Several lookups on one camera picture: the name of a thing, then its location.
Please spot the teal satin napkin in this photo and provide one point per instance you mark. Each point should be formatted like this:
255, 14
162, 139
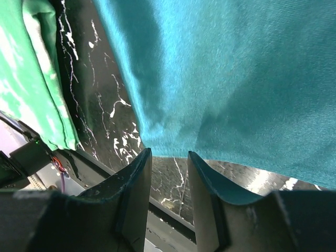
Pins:
247, 82

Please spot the black marble pattern mat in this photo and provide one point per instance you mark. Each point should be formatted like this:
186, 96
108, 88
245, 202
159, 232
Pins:
105, 122

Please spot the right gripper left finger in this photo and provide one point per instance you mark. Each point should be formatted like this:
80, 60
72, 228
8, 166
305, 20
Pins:
110, 216

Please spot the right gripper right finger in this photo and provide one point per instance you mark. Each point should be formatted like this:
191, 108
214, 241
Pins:
228, 217

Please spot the green tie-dye cloth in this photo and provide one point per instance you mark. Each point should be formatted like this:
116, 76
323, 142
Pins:
31, 90

